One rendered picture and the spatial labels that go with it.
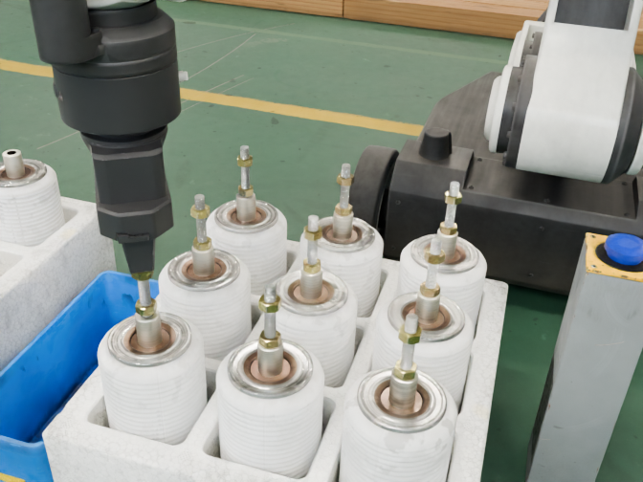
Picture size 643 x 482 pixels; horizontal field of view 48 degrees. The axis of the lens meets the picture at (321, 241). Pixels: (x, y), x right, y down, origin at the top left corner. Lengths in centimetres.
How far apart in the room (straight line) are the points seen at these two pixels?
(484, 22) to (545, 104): 164
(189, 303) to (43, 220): 32
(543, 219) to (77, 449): 69
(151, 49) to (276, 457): 36
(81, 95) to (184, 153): 108
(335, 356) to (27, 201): 45
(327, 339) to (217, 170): 86
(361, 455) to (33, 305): 49
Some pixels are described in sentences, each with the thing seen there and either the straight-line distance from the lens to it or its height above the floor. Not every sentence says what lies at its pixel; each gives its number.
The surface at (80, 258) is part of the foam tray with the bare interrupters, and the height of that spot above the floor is 14.
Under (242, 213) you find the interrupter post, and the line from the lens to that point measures 85.
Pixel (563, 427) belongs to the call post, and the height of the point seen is 11.
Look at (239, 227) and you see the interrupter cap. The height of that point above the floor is 25.
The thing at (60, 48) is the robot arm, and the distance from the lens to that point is 49.
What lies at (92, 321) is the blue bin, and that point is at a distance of 102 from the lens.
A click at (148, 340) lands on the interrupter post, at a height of 26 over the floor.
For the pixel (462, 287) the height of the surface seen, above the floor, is 24.
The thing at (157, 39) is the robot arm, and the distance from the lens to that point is 52.
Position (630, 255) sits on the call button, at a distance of 73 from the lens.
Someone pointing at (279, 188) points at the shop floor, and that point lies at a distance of 145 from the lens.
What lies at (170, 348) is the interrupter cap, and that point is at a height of 25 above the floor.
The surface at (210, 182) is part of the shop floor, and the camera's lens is 148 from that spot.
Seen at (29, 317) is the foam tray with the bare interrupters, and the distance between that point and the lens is 96.
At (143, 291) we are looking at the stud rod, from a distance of 65.
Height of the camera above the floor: 69
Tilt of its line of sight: 32 degrees down
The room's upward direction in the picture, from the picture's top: 2 degrees clockwise
